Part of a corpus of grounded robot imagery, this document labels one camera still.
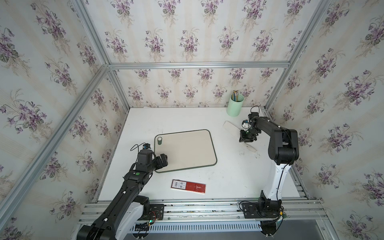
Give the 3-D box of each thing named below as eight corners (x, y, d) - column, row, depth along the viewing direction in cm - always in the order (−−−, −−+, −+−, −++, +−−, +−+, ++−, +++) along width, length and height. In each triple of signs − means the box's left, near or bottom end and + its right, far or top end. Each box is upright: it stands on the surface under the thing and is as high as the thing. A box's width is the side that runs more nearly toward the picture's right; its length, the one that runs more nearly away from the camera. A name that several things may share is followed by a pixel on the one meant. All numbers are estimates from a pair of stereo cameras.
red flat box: (170, 188, 83) (170, 187, 81) (172, 180, 86) (172, 178, 84) (205, 194, 81) (205, 193, 79) (205, 185, 84) (206, 183, 82)
